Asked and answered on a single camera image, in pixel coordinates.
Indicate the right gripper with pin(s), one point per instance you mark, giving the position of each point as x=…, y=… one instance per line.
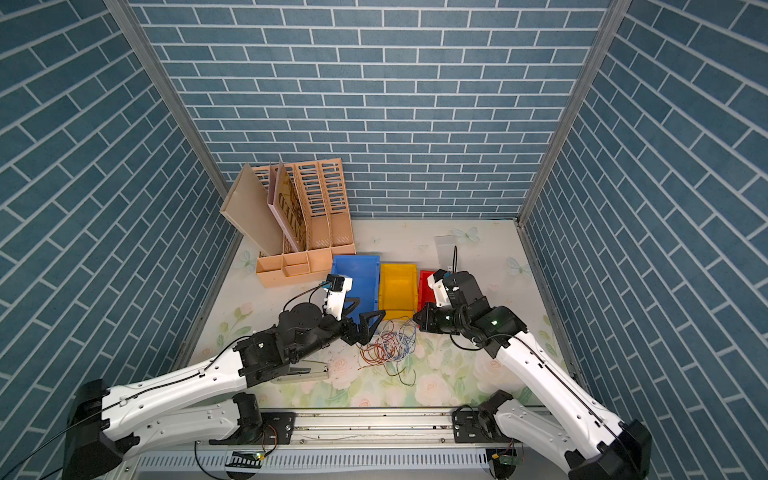
x=427, y=323

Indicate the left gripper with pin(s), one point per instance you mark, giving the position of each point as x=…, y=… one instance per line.
x=361, y=335

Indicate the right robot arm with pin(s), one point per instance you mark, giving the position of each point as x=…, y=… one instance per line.
x=584, y=438

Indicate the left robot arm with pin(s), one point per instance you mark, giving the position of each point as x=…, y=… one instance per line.
x=210, y=399

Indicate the red plastic bin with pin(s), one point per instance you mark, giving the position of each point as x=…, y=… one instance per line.
x=425, y=291

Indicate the yellow plastic bin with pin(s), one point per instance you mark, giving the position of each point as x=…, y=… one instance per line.
x=398, y=290

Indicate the blue plastic bin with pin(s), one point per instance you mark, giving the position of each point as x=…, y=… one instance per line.
x=365, y=272

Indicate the black grey stapler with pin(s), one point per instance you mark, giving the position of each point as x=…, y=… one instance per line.
x=304, y=371

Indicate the peach desk file organizer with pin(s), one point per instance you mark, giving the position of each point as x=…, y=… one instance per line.
x=321, y=188

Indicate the pink framed printed board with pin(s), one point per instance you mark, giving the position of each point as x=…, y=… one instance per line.
x=284, y=203

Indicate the beige folder board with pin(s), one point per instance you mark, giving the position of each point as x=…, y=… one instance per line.
x=245, y=207

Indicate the small green circuit board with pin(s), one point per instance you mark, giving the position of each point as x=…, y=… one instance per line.
x=504, y=460

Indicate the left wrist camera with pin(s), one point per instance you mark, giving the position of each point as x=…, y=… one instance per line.
x=337, y=287

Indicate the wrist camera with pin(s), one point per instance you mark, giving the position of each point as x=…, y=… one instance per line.
x=445, y=287
x=337, y=287

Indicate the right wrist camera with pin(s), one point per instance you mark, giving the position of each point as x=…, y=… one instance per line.
x=445, y=287

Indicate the aluminium mounting rail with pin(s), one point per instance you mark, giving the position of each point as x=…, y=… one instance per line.
x=335, y=442

